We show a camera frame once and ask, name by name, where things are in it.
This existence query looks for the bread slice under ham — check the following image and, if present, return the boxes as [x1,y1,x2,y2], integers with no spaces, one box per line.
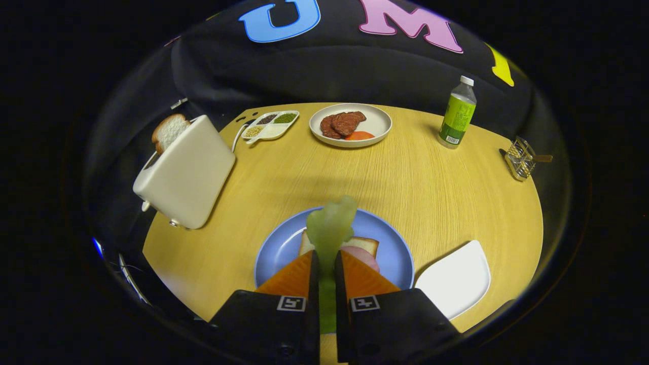
[299,229,380,259]

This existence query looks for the green lettuce leaf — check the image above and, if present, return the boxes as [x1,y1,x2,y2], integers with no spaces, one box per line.
[306,195,358,335]

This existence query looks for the white divided tray of beans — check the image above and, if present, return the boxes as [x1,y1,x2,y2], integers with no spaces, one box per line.
[240,111,300,144]

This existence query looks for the white toaster power cable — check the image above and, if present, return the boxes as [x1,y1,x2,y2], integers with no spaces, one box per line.
[232,123,249,153]

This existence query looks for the white leaf-shaped plate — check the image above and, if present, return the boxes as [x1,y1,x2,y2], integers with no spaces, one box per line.
[415,240,491,321]

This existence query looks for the pink ham slice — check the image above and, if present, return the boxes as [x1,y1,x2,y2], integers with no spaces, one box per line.
[342,246,381,273]

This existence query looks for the blue plate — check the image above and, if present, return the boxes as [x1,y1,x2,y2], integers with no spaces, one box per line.
[254,206,415,292]

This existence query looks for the small brown meat piece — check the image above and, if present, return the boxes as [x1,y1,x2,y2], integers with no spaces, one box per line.
[320,115,343,139]

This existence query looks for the wooden handle utensil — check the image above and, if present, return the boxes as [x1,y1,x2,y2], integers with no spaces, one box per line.
[499,148,554,164]

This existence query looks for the white round plate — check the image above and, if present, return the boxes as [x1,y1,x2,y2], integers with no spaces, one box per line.
[309,103,392,148]

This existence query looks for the black backdrop cloth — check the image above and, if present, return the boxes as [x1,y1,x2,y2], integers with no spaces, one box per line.
[86,0,568,264]

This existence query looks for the green label water bottle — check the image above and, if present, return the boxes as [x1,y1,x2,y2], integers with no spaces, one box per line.
[438,76,478,149]

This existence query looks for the toasted bread slice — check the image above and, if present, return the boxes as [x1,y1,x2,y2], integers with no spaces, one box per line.
[152,114,191,155]

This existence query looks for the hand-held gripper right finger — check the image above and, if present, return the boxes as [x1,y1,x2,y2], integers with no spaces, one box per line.
[334,249,462,364]

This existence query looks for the large brown meat piece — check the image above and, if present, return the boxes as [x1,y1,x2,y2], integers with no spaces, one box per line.
[331,111,367,136]

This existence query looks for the metal wire basket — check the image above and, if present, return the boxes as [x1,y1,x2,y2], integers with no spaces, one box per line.
[504,137,536,181]

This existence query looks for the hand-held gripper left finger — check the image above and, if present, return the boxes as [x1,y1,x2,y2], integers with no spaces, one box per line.
[208,249,321,364]

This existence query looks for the white toaster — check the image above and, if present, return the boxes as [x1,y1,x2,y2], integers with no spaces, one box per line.
[133,115,236,230]

